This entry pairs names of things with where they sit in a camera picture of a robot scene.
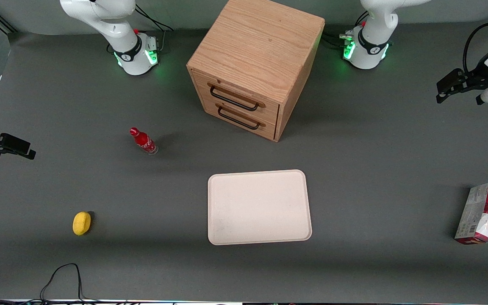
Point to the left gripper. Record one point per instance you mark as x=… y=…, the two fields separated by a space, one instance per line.
x=479 y=79

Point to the wooden drawer cabinet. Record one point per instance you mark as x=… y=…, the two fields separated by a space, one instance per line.
x=256 y=46

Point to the yellow lemon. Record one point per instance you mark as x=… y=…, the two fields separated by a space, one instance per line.
x=81 y=223

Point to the red cola bottle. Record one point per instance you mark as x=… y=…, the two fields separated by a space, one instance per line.
x=144 y=142

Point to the red cookie box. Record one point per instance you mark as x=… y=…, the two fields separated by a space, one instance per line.
x=477 y=216

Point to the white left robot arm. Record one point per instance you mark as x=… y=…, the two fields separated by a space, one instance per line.
x=375 y=25

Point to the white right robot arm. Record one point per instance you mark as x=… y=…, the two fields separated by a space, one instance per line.
x=100 y=17

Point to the white rectangular tray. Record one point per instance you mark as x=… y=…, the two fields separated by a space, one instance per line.
x=259 y=207

